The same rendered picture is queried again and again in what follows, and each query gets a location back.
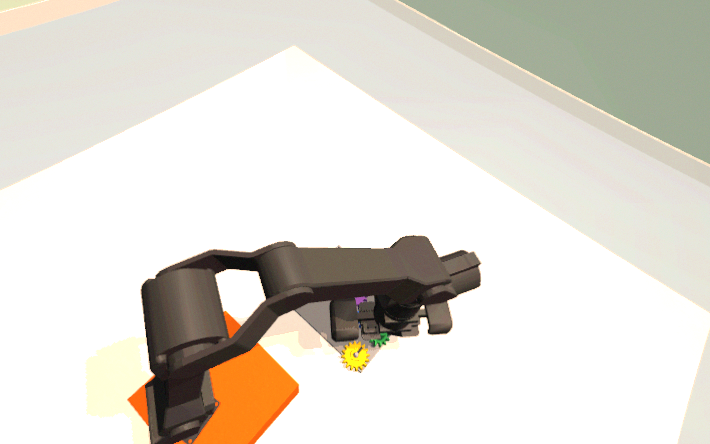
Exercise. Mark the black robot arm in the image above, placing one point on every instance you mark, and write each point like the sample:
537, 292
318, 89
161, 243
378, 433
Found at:
186, 329

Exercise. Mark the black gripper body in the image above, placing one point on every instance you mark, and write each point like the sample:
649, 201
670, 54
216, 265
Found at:
344, 320

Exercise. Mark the yellow gear with black stripe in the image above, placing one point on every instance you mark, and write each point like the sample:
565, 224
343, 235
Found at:
355, 362

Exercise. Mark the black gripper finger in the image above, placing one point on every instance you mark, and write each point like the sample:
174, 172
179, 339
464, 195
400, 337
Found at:
413, 333
368, 336

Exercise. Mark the green gear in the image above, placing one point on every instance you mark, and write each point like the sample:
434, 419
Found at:
381, 341

